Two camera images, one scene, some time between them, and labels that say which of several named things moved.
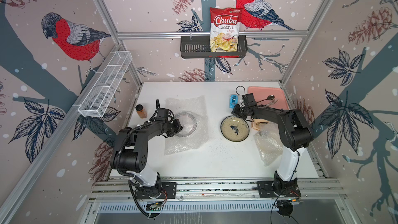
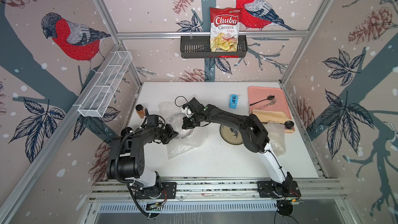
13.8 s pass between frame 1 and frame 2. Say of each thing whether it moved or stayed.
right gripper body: moved
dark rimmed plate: stayed
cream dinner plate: stayed
